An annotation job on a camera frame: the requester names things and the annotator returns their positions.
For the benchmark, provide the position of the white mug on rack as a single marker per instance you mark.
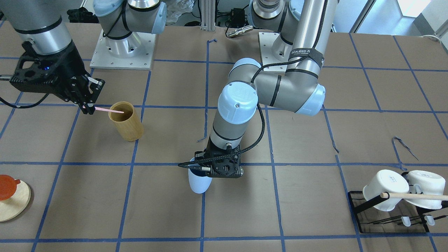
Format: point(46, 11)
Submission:
point(385, 181)
point(427, 183)

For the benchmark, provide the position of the bamboo wooden cup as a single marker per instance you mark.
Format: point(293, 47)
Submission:
point(128, 123)

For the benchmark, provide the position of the light blue plastic cup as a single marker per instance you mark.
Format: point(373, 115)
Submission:
point(198, 180)

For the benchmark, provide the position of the wooden rack dowel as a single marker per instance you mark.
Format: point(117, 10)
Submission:
point(387, 195)

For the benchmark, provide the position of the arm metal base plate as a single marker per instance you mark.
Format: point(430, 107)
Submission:
point(132, 53)
point(273, 49)

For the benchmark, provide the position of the round wooden coaster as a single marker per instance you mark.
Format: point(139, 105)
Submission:
point(14, 205)

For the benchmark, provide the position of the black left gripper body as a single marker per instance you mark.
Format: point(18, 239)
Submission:
point(200, 158)

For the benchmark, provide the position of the black wire mug rack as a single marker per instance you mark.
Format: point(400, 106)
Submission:
point(380, 215)

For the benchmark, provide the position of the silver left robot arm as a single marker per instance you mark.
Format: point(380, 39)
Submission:
point(239, 123)

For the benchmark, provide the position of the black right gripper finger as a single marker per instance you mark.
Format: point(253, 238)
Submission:
point(81, 97)
point(95, 86)

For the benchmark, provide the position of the silver cylindrical connector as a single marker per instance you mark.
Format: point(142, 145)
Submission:
point(239, 31)

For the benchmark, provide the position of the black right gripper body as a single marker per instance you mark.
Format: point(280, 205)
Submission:
point(66, 67)

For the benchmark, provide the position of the orange silicone lid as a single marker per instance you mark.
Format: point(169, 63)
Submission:
point(8, 186)

